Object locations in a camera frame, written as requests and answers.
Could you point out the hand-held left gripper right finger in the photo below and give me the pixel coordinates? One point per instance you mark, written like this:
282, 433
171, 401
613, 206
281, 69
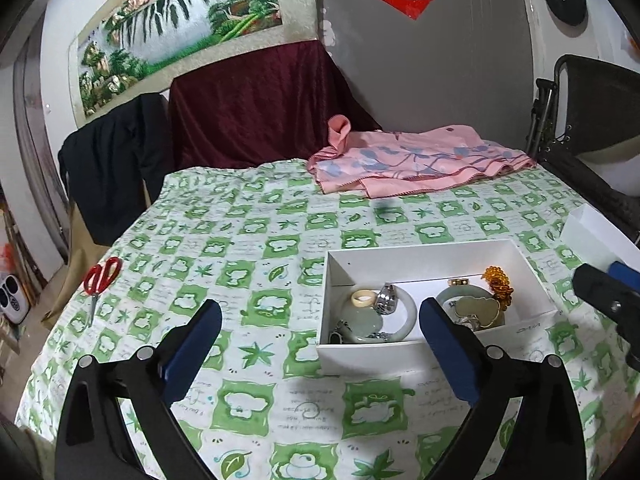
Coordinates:
450, 355

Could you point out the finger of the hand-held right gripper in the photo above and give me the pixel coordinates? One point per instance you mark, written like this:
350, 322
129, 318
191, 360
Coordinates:
595, 287
627, 276

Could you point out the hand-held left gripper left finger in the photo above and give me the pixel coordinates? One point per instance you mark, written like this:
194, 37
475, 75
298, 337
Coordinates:
195, 350

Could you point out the white cardboard box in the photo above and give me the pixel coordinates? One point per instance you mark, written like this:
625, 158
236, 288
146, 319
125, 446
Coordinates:
370, 357

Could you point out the small silver jewelry piece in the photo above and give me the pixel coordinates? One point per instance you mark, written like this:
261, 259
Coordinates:
465, 321

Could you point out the white box lid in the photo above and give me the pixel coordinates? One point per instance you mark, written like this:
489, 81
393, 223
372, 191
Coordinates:
590, 232

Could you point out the white jade bangle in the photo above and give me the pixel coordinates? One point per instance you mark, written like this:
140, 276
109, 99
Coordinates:
411, 315

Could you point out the green jade bangle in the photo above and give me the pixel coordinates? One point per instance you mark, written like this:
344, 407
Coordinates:
450, 292

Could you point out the green jade disc pendant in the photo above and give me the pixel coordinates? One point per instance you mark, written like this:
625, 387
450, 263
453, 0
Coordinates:
362, 322

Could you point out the grey seat cushion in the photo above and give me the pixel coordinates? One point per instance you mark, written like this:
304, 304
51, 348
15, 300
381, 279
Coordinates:
610, 165

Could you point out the tan cloth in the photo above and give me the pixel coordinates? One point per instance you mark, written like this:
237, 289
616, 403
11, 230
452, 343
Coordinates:
70, 270

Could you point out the green white printed bedsheet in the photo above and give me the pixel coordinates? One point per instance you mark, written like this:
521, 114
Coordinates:
250, 210

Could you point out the white foot massager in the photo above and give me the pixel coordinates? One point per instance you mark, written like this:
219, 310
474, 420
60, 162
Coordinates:
12, 300

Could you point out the black folding chair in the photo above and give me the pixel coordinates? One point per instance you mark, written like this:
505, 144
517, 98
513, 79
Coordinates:
590, 90

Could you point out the black jacket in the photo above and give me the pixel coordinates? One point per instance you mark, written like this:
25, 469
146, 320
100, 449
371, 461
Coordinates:
115, 175

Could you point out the pink floral cloth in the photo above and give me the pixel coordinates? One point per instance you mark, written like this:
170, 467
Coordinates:
400, 165

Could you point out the maroon velvet cloth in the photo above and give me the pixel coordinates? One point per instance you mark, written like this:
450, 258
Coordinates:
250, 110

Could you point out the waterfall landscape painting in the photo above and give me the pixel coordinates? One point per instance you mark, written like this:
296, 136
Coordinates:
175, 15

